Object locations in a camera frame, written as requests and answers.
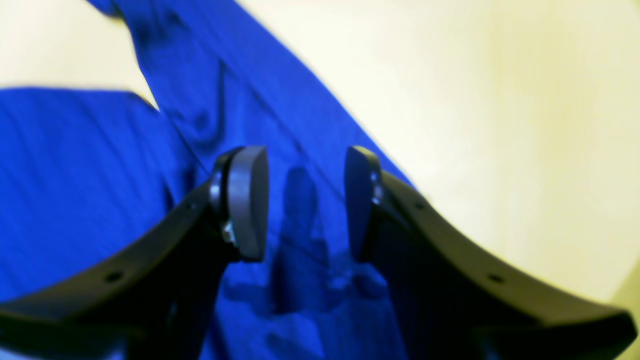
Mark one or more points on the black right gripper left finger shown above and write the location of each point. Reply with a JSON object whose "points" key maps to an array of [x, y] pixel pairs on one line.
{"points": [[154, 299]]}

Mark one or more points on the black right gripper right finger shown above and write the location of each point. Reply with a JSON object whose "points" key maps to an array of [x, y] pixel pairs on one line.
{"points": [[452, 299]]}

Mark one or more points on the blue long-sleeve shirt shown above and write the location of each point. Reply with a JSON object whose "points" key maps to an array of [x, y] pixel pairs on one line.
{"points": [[87, 172]]}

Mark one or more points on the yellow table cloth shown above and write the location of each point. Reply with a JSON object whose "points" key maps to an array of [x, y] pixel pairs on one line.
{"points": [[504, 115]]}

